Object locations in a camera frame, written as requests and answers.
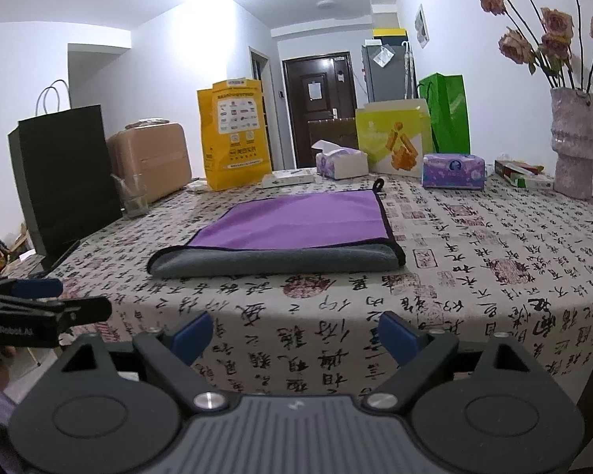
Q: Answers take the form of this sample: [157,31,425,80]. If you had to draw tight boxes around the purple and grey towel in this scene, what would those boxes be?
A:
[146,178,406,279]

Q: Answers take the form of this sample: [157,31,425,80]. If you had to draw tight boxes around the floor clutter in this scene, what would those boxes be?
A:
[0,225,45,276]

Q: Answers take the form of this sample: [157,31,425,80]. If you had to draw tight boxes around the black paper bag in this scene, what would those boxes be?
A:
[8,105,122,272]

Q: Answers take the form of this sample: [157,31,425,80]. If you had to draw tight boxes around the clear glass cup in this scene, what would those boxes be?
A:
[111,173,149,218]

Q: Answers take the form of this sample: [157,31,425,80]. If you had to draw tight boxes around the calligraphy print tablecloth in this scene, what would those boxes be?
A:
[54,177,593,394]

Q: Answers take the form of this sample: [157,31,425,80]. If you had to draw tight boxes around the tan suitcase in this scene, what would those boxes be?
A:
[107,122,193,203]

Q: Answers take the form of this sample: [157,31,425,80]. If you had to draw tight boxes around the yellow paper bag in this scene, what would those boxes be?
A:
[198,78,272,192]

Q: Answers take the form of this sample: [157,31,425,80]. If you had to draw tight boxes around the red green flat box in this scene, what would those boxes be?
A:
[495,160,554,190]

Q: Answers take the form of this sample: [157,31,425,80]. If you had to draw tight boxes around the purple tissue pack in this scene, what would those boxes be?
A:
[422,153,486,190]

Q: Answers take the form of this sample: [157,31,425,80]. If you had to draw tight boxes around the white flat box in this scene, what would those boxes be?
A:
[261,168,316,188]

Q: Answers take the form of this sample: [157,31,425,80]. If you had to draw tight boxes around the textured pink vase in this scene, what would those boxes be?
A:
[551,88,593,200]

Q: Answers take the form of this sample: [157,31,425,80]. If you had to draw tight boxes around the open tissue box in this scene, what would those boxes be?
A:
[312,140,369,181]

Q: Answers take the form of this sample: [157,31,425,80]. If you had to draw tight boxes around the brown cardboard box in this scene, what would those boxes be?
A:
[307,118,359,149]

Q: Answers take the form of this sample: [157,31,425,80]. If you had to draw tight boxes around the green gift bag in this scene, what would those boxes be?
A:
[417,73,470,154]

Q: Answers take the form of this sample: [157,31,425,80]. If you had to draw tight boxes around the dark brown door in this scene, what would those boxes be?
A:
[283,51,358,167]

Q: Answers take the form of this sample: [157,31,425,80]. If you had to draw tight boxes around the grey refrigerator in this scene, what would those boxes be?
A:
[362,41,417,103]

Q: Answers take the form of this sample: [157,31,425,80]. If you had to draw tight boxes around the yellow box on fridge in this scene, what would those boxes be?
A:
[373,28,408,39]

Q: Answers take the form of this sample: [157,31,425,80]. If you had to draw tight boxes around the ceiling lamp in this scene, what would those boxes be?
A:
[316,0,337,9]

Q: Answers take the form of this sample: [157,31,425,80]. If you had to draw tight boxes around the wall poster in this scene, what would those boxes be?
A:
[414,6,429,48]

